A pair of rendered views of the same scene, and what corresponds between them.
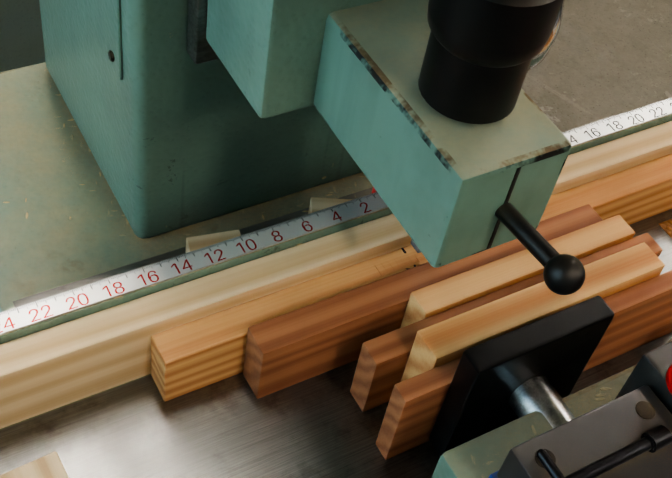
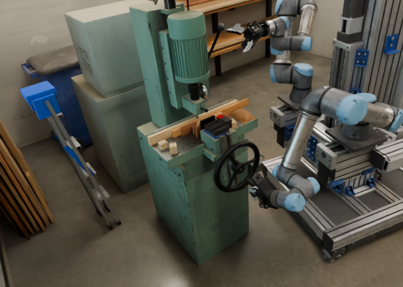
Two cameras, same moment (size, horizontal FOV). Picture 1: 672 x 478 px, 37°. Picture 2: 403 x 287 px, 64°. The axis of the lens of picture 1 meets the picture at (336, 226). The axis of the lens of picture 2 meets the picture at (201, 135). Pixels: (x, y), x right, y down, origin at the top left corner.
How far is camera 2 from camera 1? 1.24 m
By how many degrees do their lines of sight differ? 16
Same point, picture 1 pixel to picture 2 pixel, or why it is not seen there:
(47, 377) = (161, 135)
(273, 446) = (185, 138)
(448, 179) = (194, 105)
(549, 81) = not seen: hidden behind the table
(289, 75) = (179, 103)
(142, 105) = (165, 114)
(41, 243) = not seen: hidden behind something
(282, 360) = (184, 129)
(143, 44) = (164, 106)
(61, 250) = not seen: hidden behind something
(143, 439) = (172, 140)
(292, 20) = (177, 97)
